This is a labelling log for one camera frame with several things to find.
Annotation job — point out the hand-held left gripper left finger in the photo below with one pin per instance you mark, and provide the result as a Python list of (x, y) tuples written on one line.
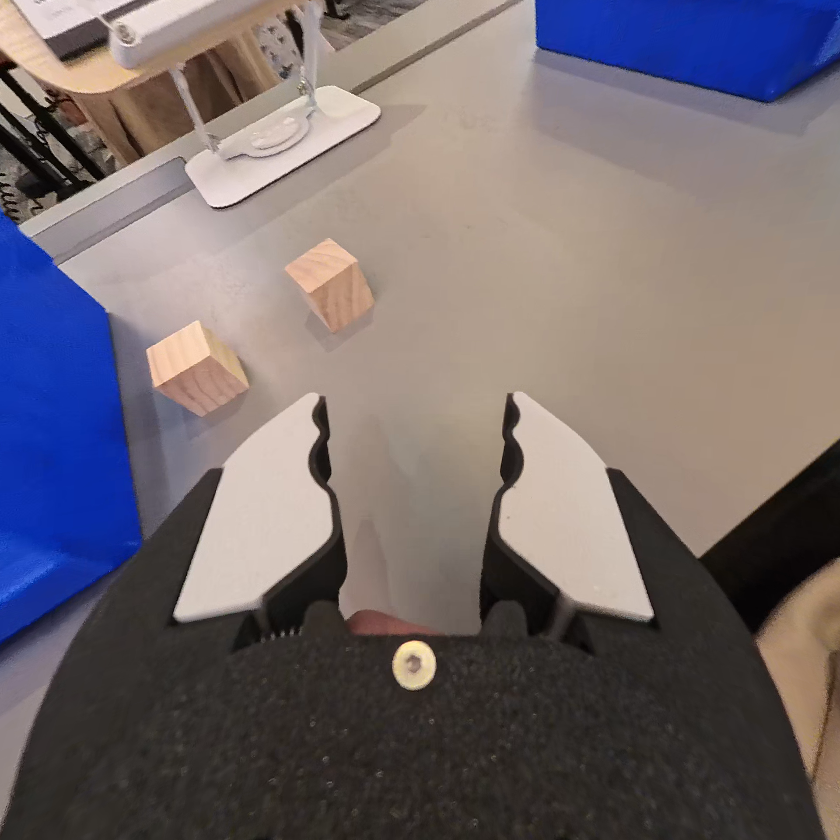
[(262, 525)]

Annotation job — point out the dark cloth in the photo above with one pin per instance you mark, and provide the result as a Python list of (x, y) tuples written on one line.
[(787, 525)]

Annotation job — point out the white desk stand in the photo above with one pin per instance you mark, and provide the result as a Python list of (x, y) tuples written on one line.
[(328, 118)]

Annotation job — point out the curved wooden stool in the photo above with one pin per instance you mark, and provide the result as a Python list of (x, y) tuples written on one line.
[(131, 111)]

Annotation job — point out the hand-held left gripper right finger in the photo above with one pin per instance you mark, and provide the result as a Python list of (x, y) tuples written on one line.
[(564, 525)]

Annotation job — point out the white flat box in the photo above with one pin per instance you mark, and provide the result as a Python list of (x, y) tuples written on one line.
[(59, 16)]

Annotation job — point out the blue plastic bin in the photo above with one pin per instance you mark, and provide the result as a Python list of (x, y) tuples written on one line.
[(52, 426), (656, 33)]

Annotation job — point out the black metal rack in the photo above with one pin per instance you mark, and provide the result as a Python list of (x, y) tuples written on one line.
[(39, 138)]

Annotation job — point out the person's beige garment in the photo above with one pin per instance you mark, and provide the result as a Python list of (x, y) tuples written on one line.
[(807, 656)]

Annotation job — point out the wooden cube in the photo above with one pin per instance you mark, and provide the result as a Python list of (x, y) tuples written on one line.
[(197, 374), (331, 289)]

